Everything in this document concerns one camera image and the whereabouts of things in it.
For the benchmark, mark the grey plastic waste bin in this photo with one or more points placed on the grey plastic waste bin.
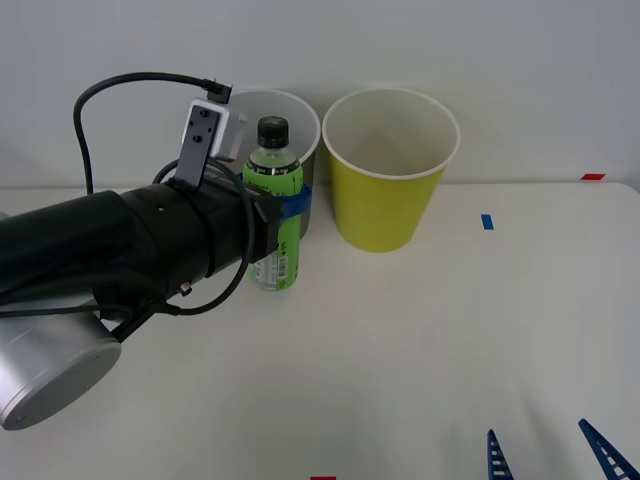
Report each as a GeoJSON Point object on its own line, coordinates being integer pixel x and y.
{"type": "Point", "coordinates": [300, 125]}

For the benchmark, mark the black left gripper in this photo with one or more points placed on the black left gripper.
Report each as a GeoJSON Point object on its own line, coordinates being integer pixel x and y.
{"type": "Point", "coordinates": [227, 220]}

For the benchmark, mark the silver and black left arm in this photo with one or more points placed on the silver and black left arm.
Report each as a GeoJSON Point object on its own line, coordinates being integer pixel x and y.
{"type": "Point", "coordinates": [50, 240]}

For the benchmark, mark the green label plastic bottle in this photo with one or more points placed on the green label plastic bottle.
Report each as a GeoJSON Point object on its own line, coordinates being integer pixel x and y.
{"type": "Point", "coordinates": [272, 170]}

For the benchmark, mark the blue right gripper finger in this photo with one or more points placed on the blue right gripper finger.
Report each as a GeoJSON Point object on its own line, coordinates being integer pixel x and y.
{"type": "Point", "coordinates": [612, 457]}
{"type": "Point", "coordinates": [497, 460]}

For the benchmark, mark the yellow-green plastic waste bin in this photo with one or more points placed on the yellow-green plastic waste bin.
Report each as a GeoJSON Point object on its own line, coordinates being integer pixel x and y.
{"type": "Point", "coordinates": [380, 210]}

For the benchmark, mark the grey camera bracket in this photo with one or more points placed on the grey camera bracket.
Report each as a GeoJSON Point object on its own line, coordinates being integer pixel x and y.
{"type": "Point", "coordinates": [197, 140]}

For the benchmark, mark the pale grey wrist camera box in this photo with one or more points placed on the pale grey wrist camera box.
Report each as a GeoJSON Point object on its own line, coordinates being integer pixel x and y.
{"type": "Point", "coordinates": [227, 132]}

